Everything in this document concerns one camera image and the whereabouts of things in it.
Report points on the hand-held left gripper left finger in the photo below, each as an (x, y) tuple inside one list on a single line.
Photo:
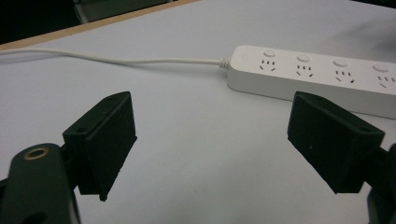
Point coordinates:
[(106, 146)]

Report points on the white power strip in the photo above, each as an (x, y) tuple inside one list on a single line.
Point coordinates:
[(311, 73)]

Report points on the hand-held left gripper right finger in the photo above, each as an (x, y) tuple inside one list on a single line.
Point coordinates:
[(330, 140)]

